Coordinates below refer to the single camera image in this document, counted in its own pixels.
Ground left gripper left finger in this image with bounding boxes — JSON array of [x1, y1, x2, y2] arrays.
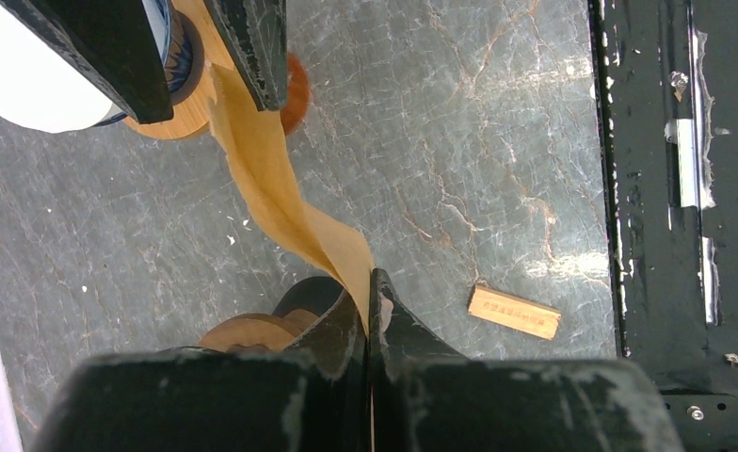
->
[[32, 295, 369, 451]]

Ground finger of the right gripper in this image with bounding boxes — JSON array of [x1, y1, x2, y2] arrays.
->
[[204, 0, 288, 111], [0, 0, 173, 124]]

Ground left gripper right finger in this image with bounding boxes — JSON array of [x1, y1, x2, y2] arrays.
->
[[369, 269, 682, 451]]

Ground amber glass carafe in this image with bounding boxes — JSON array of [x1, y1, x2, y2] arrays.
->
[[280, 52, 311, 136]]

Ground white paper coffee filter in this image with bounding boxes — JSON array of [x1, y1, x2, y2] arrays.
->
[[0, 5, 124, 134]]

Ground light wooden dripper ring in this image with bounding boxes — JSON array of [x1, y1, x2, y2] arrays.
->
[[122, 0, 239, 141]]

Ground blue glass dripper cone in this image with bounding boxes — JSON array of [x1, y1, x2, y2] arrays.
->
[[93, 1, 194, 105]]

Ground long wooden block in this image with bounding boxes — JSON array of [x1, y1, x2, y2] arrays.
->
[[467, 285, 562, 340]]

